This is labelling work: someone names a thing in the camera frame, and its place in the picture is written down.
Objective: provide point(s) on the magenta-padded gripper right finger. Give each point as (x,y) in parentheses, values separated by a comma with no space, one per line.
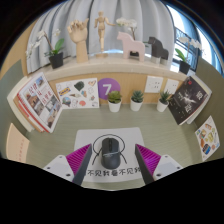
(148,160)

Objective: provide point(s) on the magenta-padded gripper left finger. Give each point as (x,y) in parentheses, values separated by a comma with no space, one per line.
(78,160)

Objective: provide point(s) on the black computer mouse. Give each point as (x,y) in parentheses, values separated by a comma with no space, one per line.
(110,155)

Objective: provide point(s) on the white printed mouse pad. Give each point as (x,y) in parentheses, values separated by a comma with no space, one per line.
(128,136)

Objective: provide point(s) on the spiky succulent in white pot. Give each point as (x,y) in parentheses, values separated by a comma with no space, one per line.
(162,106)

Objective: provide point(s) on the small succulent in white pot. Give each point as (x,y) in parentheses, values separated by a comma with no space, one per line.
(114,105)
(136,105)

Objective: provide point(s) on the sticker sheet with food pictures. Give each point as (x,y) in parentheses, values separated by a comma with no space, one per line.
(207,138)

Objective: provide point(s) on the beige card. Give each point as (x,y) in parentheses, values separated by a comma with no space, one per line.
(16,145)

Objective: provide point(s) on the white sticker sheet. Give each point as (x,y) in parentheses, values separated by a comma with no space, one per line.
(78,93)

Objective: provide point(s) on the black book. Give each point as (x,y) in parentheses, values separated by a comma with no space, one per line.
(186,101)

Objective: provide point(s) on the round purple number sign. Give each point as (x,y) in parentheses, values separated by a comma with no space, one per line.
(107,87)

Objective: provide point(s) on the white book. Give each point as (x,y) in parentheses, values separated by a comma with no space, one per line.
(16,106)

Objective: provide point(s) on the white orchid in black pot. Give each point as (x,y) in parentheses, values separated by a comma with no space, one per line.
(184,66)
(126,22)
(56,60)

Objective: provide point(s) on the dark grey wooden horse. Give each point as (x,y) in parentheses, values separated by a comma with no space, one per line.
(159,50)

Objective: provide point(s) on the wooden artist mannequin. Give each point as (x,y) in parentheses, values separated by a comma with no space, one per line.
(101,30)

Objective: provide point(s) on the grey curtain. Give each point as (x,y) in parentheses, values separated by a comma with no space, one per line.
(143,16)

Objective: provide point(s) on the white wall socket plate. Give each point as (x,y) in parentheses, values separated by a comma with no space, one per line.
(153,84)
(172,86)

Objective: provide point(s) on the window with dark frame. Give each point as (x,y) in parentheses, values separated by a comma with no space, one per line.
(186,31)

